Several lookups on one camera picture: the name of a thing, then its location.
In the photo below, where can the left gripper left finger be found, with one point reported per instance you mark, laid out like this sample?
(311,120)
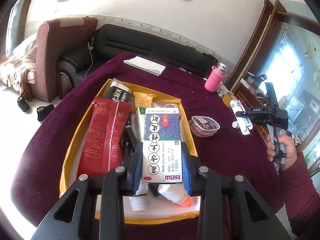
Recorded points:
(92,208)

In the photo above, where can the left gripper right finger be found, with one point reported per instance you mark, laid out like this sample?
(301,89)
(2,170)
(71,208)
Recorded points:
(230,207)

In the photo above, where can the long white ointment box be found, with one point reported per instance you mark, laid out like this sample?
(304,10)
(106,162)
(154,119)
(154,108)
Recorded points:
(244,122)

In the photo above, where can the red snack packet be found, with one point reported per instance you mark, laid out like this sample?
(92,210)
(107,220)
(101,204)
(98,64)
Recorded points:
(101,151)

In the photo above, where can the white dropper bottle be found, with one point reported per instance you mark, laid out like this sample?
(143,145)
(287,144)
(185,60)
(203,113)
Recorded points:
(235,125)

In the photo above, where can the blue white small box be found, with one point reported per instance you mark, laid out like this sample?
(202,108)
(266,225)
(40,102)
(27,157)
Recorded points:
(162,154)

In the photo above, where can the white green medicine box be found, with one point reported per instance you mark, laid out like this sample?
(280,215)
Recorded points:
(140,121)

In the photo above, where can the pink fluffy ball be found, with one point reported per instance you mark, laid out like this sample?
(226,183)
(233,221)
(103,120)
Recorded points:
(164,105)

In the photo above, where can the yellow cracker packet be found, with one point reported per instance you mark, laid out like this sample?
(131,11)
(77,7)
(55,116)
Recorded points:
(143,100)

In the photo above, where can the black snack packet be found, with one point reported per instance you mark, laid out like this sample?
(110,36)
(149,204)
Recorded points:
(117,91)

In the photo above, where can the white pill bottle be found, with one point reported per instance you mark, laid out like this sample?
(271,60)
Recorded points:
(139,201)

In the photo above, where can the black marker teal cap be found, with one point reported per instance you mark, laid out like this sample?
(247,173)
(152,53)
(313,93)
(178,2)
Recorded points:
(130,141)

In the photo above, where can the maroon sleeve forearm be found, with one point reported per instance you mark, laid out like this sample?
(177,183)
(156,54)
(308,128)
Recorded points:
(301,200)

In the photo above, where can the person right hand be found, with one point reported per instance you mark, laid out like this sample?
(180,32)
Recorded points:
(291,153)

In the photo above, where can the yellow tape roll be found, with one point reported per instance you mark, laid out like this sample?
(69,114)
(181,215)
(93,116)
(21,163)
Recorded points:
(227,98)

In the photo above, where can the pink zipper pouch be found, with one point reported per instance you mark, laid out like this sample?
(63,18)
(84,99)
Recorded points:
(203,126)

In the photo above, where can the crumpled white tissue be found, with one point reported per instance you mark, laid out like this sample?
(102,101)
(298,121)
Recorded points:
(222,90)

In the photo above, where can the wooden cabinet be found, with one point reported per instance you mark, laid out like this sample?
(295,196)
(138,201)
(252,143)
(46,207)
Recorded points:
(284,47)

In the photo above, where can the pink knit covered bottle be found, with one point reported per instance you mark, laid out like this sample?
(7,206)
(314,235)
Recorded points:
(216,77)

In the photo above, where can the black shoe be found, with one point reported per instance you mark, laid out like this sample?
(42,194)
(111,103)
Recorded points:
(24,106)
(43,112)

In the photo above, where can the white paper booklet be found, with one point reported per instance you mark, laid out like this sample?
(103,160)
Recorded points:
(146,65)

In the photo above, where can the black sofa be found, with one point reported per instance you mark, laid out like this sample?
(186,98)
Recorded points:
(109,41)

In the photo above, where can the maroon armchair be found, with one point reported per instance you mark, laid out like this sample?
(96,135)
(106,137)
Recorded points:
(54,37)

